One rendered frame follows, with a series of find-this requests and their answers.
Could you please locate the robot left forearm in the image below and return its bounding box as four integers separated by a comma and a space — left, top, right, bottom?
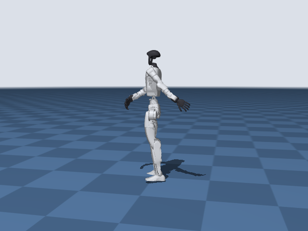
157, 82, 177, 101

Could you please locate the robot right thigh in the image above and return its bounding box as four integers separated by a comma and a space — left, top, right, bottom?
150, 113, 161, 141

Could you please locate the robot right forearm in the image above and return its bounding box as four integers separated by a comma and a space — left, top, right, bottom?
132, 89, 146, 100

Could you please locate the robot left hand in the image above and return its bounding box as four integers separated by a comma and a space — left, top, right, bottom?
171, 96, 190, 112

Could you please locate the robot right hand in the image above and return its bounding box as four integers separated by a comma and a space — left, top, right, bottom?
124, 95, 133, 110

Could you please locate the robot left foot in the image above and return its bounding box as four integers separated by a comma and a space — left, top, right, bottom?
145, 174, 166, 181

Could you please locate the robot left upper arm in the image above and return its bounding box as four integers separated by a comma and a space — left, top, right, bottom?
146, 67, 163, 90

